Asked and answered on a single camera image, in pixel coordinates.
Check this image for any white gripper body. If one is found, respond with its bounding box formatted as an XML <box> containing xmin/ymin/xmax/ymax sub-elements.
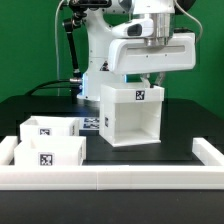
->
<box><xmin>108</xmin><ymin>33</ymin><xmax>196</xmax><ymax>75</ymax></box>

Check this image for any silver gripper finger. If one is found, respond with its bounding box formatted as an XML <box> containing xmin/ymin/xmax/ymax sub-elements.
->
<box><xmin>154</xmin><ymin>72</ymin><xmax>164</xmax><ymax>86</ymax></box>
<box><xmin>141</xmin><ymin>74</ymin><xmax>151</xmax><ymax>88</ymax></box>

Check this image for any white drawer cabinet frame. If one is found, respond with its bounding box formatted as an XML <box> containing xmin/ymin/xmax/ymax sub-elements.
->
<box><xmin>99</xmin><ymin>83</ymin><xmax>164</xmax><ymax>147</ymax></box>

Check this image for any white drawer box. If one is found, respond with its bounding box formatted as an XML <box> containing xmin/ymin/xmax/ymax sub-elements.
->
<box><xmin>20</xmin><ymin>116</ymin><xmax>80</xmax><ymax>140</ymax></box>
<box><xmin>14</xmin><ymin>135</ymin><xmax>86</xmax><ymax>167</ymax></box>

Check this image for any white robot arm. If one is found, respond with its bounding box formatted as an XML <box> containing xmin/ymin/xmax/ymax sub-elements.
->
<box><xmin>79</xmin><ymin>0</ymin><xmax>196</xmax><ymax>102</ymax></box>

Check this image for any white marker plate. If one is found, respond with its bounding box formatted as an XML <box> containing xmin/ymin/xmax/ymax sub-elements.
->
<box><xmin>79</xmin><ymin>117</ymin><xmax>100</xmax><ymax>131</ymax></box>

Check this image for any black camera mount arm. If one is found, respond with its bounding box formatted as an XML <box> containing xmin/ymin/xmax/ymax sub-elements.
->
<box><xmin>62</xmin><ymin>0</ymin><xmax>87</xmax><ymax>96</ymax></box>

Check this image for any black cable bundle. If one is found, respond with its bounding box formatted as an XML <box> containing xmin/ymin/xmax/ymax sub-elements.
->
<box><xmin>23</xmin><ymin>78</ymin><xmax>83</xmax><ymax>97</ymax></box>

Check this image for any grey thin cable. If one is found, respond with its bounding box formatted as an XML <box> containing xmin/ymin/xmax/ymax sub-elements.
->
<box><xmin>54</xmin><ymin>0</ymin><xmax>66</xmax><ymax>98</ymax></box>

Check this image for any white right boundary rail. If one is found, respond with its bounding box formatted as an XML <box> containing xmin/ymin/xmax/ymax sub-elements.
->
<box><xmin>192</xmin><ymin>138</ymin><xmax>224</xmax><ymax>167</ymax></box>

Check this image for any white boundary rail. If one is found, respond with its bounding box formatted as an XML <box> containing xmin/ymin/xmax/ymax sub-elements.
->
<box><xmin>192</xmin><ymin>138</ymin><xmax>224</xmax><ymax>167</ymax></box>
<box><xmin>0</xmin><ymin>166</ymin><xmax>224</xmax><ymax>190</ymax></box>
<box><xmin>0</xmin><ymin>136</ymin><xmax>18</xmax><ymax>165</ymax></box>

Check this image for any white left boundary rail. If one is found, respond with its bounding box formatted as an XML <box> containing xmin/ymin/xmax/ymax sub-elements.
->
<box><xmin>0</xmin><ymin>136</ymin><xmax>18</xmax><ymax>165</ymax></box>

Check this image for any white front boundary rail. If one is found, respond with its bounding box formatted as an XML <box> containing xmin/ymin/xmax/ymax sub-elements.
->
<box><xmin>0</xmin><ymin>166</ymin><xmax>224</xmax><ymax>190</ymax></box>

